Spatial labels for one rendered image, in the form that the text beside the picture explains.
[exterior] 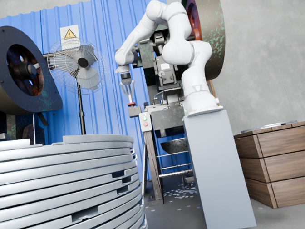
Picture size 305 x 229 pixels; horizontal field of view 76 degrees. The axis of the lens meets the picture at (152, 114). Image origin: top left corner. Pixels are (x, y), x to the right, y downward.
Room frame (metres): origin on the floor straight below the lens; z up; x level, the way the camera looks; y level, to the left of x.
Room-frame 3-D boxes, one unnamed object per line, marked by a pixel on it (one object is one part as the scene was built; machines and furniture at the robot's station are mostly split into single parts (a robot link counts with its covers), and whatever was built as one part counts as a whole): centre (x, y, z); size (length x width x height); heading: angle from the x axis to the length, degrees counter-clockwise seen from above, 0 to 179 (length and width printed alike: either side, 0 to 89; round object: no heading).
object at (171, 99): (1.53, -0.18, 0.72); 0.25 x 0.14 x 0.14; 179
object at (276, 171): (1.14, -0.64, 0.18); 0.40 x 0.38 x 0.35; 0
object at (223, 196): (0.90, -0.22, 0.23); 0.18 x 0.18 x 0.45; 85
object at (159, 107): (1.70, -0.19, 0.68); 0.45 x 0.30 x 0.06; 89
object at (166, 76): (1.66, -0.19, 1.04); 0.17 x 0.15 x 0.30; 179
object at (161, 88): (1.71, -0.19, 0.86); 0.20 x 0.16 x 0.05; 89
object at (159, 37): (1.70, -0.19, 1.27); 0.21 x 0.12 x 0.34; 179
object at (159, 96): (1.57, -0.19, 0.78); 0.29 x 0.29 x 0.01
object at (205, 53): (0.91, -0.26, 0.71); 0.18 x 0.11 x 0.25; 105
